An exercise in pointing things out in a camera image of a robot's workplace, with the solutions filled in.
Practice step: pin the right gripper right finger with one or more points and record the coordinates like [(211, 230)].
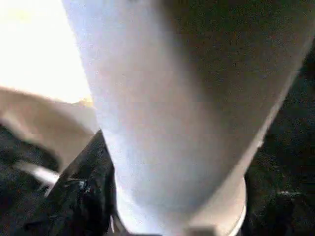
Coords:
[(278, 209)]

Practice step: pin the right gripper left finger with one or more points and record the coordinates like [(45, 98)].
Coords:
[(81, 196)]

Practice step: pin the white plastic table leg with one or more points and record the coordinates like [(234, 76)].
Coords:
[(172, 98)]

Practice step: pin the white plastic table top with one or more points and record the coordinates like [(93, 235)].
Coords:
[(37, 61)]

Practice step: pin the black mat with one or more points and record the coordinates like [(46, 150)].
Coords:
[(295, 110)]

